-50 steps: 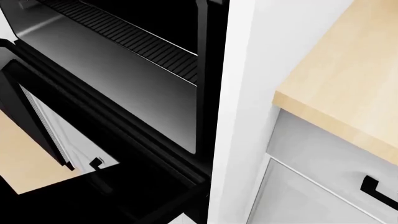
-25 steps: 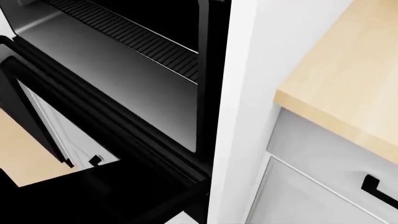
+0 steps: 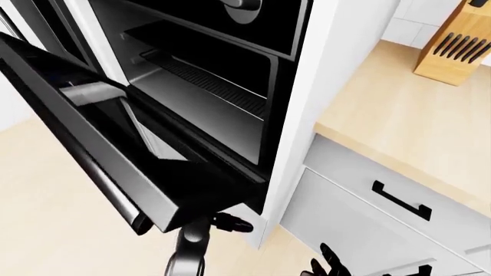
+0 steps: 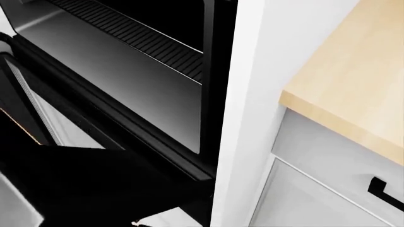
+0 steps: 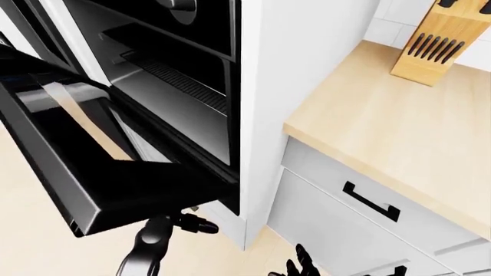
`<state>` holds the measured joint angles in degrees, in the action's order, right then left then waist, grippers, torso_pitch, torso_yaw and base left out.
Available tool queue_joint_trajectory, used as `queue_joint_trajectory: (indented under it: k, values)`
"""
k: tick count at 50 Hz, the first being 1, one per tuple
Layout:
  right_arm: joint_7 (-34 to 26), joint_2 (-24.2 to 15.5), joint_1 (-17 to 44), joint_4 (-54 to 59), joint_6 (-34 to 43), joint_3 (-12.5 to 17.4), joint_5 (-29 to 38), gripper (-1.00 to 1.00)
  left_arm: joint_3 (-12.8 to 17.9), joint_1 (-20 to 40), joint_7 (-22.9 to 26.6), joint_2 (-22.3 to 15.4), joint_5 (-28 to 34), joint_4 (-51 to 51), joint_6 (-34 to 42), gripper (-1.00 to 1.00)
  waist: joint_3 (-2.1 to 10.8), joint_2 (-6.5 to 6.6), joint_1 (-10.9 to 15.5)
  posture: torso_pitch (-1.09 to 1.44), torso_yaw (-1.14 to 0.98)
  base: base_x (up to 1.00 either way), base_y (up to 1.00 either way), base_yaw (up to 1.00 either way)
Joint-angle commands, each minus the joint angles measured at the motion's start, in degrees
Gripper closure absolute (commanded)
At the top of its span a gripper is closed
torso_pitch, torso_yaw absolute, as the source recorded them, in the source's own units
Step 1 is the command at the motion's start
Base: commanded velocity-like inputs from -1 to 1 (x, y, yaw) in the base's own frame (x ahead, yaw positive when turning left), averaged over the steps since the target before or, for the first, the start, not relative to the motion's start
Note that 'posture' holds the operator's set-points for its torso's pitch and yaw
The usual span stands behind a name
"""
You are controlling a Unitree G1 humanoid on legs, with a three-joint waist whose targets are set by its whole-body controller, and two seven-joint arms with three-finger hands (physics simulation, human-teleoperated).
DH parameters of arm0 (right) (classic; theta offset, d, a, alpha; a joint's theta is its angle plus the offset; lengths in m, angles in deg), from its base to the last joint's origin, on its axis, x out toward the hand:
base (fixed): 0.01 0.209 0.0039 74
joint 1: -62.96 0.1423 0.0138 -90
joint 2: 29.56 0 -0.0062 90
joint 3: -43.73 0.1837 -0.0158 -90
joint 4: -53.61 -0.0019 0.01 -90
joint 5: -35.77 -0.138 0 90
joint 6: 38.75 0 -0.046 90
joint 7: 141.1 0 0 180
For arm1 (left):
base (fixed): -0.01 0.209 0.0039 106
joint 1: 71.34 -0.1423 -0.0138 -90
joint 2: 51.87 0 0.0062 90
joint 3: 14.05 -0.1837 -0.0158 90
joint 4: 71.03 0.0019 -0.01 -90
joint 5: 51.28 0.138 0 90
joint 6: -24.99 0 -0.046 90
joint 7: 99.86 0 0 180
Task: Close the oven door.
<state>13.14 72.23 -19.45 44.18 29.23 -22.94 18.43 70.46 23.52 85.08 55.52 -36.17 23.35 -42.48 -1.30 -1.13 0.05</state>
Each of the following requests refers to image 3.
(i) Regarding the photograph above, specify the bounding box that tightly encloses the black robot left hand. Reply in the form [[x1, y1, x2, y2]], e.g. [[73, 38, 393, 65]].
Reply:
[[209, 212, 255, 235]]

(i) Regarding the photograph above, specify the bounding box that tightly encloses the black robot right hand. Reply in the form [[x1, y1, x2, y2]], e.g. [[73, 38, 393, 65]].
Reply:
[[300, 241, 352, 276]]

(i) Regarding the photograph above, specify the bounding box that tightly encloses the black oven door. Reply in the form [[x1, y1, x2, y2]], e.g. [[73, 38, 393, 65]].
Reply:
[[0, 30, 269, 235]]

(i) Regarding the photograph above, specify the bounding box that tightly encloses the black built-in oven body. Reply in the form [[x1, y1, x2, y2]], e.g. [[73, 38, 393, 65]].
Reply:
[[49, 0, 314, 216]]

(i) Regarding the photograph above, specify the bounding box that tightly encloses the white tall oven cabinet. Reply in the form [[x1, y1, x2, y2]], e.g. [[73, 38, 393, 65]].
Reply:
[[57, 0, 402, 251]]

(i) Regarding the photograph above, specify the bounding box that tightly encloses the black oven baking tray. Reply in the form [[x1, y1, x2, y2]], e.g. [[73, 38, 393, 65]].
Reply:
[[121, 19, 280, 100]]

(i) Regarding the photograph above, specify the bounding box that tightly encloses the silver oven control knob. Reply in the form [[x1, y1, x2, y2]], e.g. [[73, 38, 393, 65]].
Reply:
[[221, 0, 262, 25]]

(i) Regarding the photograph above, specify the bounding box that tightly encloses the grey deep drawer front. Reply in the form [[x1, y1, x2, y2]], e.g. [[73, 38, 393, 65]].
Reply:
[[278, 168, 485, 276]]

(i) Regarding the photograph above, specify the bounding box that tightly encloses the grey shallow drawer front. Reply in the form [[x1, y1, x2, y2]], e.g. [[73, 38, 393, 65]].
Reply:
[[303, 133, 491, 255]]

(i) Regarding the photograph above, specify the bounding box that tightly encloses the wooden knife block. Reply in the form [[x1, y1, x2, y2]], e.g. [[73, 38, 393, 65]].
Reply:
[[413, 0, 491, 87]]

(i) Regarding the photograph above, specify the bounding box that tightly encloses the black drawer pull handle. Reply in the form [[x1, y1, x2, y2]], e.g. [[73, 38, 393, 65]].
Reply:
[[371, 179, 433, 222]]

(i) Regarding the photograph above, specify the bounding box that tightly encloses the black oven door handle bar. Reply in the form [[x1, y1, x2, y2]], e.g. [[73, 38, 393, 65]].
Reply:
[[0, 57, 151, 237]]

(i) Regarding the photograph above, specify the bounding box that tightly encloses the black wire oven rack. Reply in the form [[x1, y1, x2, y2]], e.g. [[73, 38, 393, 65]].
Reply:
[[138, 50, 269, 122]]

